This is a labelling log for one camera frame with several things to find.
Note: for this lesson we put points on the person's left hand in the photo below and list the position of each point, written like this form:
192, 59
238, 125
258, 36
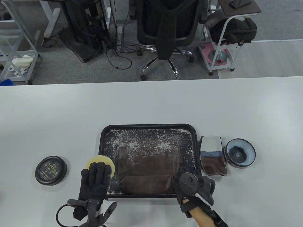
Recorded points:
94, 184

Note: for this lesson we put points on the person's right hand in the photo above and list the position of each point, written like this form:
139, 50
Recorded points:
206, 186

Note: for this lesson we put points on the black hand controller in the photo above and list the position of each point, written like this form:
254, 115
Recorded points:
93, 212
189, 184

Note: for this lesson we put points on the white blue brown cloth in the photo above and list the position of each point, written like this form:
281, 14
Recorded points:
213, 160

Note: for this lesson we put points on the black plastic tray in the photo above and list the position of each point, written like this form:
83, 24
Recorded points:
111, 141

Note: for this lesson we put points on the black round jar lid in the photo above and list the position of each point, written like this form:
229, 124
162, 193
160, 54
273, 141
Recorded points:
51, 170

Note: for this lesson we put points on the black leather care cream jar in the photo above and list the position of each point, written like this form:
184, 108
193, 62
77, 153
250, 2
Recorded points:
240, 153

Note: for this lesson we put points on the brown leather bag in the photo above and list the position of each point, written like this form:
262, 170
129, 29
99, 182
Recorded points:
146, 170

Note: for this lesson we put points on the person's right forearm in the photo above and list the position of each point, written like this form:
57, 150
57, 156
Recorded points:
203, 218

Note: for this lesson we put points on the clear bottle with red cap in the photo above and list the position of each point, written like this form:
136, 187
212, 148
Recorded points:
220, 58

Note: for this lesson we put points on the blue object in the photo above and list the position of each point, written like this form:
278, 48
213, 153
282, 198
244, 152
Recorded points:
6, 82

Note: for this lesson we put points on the pink round plate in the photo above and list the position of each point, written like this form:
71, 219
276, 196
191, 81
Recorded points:
204, 50

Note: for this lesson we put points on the white foam block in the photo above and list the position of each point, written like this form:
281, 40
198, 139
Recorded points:
22, 61

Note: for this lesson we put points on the white power strip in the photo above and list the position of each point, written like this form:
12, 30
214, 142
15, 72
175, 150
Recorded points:
120, 32

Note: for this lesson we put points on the black computer tower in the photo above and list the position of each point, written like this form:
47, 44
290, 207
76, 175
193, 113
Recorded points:
80, 23

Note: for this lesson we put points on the black backpack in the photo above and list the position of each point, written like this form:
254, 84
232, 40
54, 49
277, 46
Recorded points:
239, 28

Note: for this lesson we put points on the black office chair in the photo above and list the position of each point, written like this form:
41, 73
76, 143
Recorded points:
165, 23

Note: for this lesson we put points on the white desk leg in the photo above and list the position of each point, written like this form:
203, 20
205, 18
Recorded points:
51, 21
108, 14

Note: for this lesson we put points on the white cart with brown top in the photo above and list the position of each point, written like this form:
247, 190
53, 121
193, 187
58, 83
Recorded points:
239, 10

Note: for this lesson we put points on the black phone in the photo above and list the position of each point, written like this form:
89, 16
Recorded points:
239, 3

